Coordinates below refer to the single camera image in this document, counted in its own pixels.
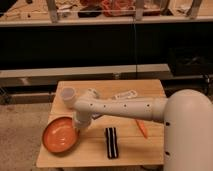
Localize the black bag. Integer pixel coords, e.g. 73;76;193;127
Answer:
168;56;213;76

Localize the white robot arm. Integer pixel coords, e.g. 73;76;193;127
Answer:
73;89;213;171

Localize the blue sponge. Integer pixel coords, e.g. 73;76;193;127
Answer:
92;114;103;120

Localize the black white striped cloth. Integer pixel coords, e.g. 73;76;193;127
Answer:
105;127;119;159

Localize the red cloth on shelf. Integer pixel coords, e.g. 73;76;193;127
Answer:
101;0;135;17

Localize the metal shelf rail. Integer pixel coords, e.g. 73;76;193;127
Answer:
0;64;170;87

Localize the black object on shelf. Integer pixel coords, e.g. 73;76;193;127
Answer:
78;6;102;18

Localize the white plastic bottle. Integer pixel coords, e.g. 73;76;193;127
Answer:
113;90;138;100

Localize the orange ceramic bowl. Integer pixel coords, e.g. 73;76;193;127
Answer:
42;117;79;153

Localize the orange carrot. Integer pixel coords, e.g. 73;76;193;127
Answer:
136;120;148;139

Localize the translucent plastic cup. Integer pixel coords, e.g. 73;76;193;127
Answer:
60;87;76;108

